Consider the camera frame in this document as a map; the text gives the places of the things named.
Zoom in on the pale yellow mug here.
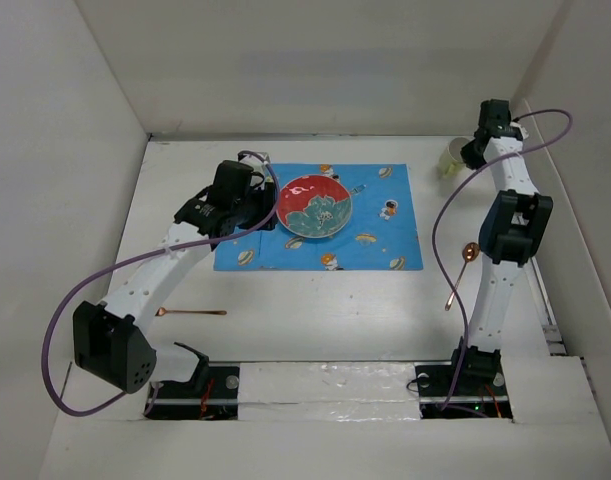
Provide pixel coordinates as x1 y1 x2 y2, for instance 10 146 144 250
437 137 469 178

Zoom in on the red and teal plate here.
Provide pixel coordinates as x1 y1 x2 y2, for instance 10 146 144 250
277 175 353 239

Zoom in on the copper spoon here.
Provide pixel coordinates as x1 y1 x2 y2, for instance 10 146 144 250
444 242 480 311

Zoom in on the blue space-print cloth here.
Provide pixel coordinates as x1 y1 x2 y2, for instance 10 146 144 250
214 163 423 271

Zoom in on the copper fork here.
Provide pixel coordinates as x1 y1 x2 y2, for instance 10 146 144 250
155 307 227 317

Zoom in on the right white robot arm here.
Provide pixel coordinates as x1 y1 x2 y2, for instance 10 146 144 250
447 99 553 394

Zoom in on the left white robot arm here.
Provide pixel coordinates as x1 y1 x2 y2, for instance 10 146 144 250
73 151 278 397

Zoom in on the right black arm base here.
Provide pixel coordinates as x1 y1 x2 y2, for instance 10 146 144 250
406 362 513 420

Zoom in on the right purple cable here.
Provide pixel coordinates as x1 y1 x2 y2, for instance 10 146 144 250
431 108 575 414

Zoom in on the purple cable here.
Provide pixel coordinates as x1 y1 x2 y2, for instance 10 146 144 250
41 149 279 417
431 108 575 414

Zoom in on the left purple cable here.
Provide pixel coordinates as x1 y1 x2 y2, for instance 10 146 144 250
41 149 279 417

